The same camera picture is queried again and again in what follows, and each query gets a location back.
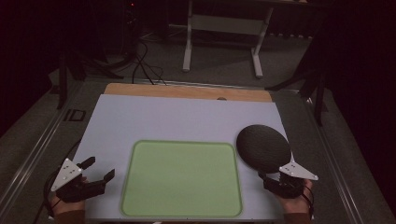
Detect black metal stand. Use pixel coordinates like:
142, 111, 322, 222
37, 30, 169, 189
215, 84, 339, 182
265, 43, 329, 127
56, 50, 125, 110

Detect black round plate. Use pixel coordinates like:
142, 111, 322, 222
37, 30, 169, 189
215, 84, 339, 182
235, 124, 292, 175

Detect person's left hand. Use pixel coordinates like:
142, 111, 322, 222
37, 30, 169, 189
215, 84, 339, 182
50, 193, 87, 217

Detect person's right hand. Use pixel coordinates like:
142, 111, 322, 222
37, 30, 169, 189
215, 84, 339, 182
279, 179, 314, 216

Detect white metal table frame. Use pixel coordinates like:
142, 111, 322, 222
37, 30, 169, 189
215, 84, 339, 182
181, 0, 276, 79

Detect metal floor rail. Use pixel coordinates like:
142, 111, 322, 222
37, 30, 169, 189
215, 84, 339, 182
0, 83, 82, 216
303, 94, 363, 224

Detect dark device with red light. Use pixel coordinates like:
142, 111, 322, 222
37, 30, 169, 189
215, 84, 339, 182
122, 0, 143, 59

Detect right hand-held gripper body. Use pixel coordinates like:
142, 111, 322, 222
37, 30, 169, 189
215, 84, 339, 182
263, 161, 319, 200

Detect white table mat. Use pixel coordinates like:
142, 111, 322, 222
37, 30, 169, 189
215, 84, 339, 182
70, 93, 295, 222

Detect black floor cables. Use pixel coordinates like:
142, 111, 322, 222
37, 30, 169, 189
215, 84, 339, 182
131, 39, 168, 86

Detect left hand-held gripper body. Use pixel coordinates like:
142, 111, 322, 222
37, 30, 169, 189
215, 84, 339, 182
50, 158, 106, 203

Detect green tray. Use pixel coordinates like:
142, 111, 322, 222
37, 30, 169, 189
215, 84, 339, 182
120, 139, 244, 218

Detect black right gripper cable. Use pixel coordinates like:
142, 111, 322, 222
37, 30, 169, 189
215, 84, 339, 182
302, 186, 316, 220

